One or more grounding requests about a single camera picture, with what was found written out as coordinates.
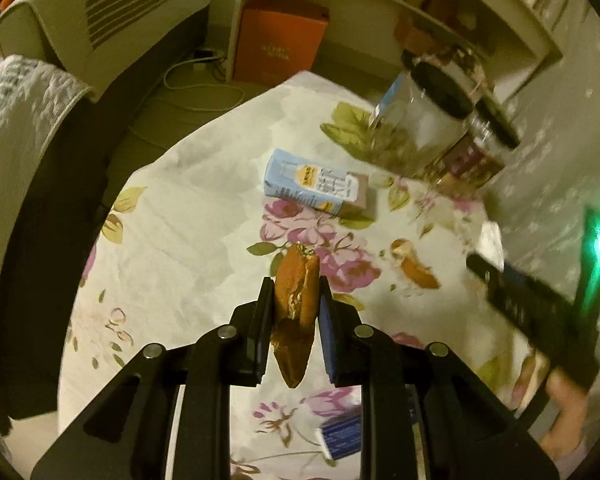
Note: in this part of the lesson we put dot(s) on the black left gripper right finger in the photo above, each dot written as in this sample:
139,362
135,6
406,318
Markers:
425,413

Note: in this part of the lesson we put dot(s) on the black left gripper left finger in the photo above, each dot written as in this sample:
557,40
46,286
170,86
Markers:
166,414

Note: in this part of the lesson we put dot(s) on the brown bread piece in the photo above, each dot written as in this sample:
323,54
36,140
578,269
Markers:
297,299

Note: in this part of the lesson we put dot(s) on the light blue milk carton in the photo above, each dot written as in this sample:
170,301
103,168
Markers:
332,190

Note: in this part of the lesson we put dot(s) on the person's right hand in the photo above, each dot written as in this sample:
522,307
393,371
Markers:
565,435

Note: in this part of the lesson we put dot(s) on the blue snack wrapper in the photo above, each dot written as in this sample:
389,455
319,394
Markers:
341,436

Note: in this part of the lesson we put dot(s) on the white lace curtain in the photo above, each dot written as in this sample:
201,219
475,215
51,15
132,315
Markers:
539,198

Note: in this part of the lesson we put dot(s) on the brown jar with black lid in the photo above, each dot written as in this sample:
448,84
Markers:
478,155

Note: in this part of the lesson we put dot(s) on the clear jar with black lid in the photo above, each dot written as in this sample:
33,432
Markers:
421,115

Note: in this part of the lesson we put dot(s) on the floral white tablecloth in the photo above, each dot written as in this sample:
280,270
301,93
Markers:
192,235

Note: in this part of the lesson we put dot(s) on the white quilted blanket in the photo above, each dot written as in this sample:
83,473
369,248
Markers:
35,98

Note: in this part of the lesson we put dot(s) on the orange gift bag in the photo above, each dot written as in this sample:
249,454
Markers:
278,39

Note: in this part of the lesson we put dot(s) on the beige striped sofa cushion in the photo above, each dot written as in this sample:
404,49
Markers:
94,40

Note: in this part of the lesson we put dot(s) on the white wall shelf unit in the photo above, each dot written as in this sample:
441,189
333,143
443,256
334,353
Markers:
365,40

